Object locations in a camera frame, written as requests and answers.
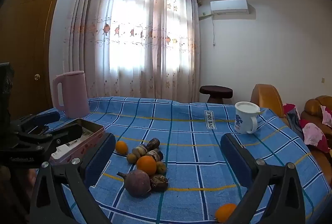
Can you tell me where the dark round stool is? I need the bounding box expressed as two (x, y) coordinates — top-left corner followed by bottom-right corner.
(199, 85), (233, 104)

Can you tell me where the blue checked cloth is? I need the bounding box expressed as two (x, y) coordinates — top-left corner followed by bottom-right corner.
(34, 97), (319, 224)

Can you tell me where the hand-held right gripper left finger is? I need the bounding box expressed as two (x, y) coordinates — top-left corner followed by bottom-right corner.
(29, 133), (116, 224)

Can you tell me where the small orange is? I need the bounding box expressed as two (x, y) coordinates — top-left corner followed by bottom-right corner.
(115, 141), (128, 154)

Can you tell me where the white air conditioner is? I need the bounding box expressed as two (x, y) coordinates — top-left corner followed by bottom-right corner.
(210, 0), (248, 13)

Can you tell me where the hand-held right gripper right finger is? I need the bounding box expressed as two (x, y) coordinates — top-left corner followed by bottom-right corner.
(220, 133), (306, 224)

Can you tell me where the dark brown water chestnut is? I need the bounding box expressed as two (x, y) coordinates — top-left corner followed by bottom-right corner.
(150, 174), (168, 192)
(146, 149), (164, 162)
(146, 138), (160, 151)
(133, 145), (148, 156)

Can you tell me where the white paper packet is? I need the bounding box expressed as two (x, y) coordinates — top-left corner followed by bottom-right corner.
(51, 133), (87, 160)

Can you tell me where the pink tin box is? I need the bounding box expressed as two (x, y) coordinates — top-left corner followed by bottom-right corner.
(49, 118), (105, 165)

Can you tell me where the pink electric kettle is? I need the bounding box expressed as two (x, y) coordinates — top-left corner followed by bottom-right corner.
(52, 71), (90, 119)

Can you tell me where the large orange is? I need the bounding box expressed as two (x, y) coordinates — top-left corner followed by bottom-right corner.
(137, 156), (157, 176)

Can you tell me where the purple beetroot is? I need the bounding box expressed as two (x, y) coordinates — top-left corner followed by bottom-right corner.
(117, 170), (151, 198)

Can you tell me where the white mug with blue print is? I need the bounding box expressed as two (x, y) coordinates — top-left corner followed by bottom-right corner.
(235, 101), (260, 134)

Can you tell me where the sheer floral curtain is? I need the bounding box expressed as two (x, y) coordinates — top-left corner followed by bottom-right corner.
(63, 0), (203, 104)

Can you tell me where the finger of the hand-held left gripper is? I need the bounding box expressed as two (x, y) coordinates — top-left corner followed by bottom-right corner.
(18, 123), (83, 160)
(10, 111), (61, 136)

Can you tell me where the pink cloth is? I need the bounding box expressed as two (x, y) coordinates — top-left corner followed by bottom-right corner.
(301, 120), (330, 153)

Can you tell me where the brown leather sofa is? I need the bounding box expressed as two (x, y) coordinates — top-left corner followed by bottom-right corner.
(301, 96), (332, 162)

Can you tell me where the wooden door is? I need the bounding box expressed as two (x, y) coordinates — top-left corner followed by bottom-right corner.
(0, 0), (73, 121)

